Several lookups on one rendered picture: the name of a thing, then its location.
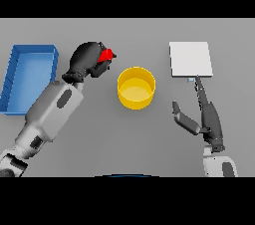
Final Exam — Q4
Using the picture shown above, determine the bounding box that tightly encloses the yellow bowl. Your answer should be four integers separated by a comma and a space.
117, 66, 156, 111

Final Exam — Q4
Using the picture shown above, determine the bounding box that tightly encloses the blue tray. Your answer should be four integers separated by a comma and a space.
0, 44, 60, 116

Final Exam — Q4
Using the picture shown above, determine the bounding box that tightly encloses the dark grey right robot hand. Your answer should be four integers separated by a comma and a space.
171, 75, 226, 153

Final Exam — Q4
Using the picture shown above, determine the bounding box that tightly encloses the pale square measuring scale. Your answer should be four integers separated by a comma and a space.
168, 41, 214, 83

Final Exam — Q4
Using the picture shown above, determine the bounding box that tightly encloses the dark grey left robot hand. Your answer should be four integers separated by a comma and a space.
62, 41, 118, 84

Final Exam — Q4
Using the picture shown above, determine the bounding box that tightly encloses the red beaker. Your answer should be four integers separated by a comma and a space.
98, 48, 115, 64

